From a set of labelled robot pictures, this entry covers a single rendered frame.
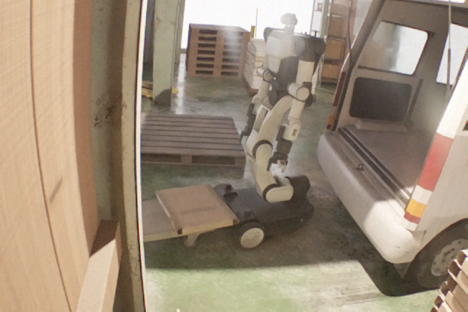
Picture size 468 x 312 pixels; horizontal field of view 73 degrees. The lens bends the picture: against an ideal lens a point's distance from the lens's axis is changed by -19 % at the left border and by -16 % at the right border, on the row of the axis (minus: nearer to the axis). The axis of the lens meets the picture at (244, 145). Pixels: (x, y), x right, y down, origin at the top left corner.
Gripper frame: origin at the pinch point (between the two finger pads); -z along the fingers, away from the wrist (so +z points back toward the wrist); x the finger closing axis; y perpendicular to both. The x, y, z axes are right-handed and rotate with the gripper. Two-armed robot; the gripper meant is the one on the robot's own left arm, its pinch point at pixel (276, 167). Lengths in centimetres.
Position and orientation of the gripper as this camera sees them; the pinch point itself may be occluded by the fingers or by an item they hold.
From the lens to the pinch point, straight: 232.7
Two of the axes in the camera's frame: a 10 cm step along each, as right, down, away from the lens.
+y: 3.9, 3.9, -8.3
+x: -8.7, -1.3, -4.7
